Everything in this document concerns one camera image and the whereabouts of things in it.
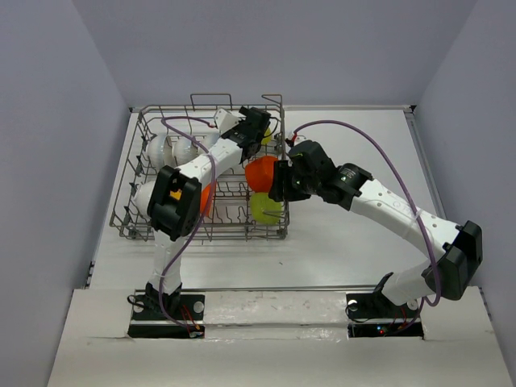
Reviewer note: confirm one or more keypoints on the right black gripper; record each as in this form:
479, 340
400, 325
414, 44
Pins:
282, 172

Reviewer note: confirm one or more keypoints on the orange square plastic bowl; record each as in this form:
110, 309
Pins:
259, 174

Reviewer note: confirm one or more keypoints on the white square bowl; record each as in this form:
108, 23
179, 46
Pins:
264, 210

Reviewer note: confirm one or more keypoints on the green plastic bowl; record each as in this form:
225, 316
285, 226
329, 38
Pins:
267, 137

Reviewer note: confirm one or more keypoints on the grey wire dish rack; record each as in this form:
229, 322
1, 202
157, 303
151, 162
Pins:
230, 215

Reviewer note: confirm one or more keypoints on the orange round plastic bowl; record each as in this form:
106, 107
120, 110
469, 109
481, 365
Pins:
206, 200

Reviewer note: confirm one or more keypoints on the white round bowl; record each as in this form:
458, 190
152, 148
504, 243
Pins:
184, 151
208, 142
160, 152
142, 197

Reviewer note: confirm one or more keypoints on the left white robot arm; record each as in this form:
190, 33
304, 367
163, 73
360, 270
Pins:
174, 206

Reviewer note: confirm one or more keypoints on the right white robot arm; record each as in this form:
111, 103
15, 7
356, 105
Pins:
456, 248

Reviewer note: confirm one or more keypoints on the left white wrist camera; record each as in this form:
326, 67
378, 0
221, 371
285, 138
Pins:
224, 120

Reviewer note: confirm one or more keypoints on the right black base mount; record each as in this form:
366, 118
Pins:
371, 315

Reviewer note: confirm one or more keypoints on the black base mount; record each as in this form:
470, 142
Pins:
371, 315
148, 322

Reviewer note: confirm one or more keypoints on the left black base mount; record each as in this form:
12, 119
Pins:
148, 322

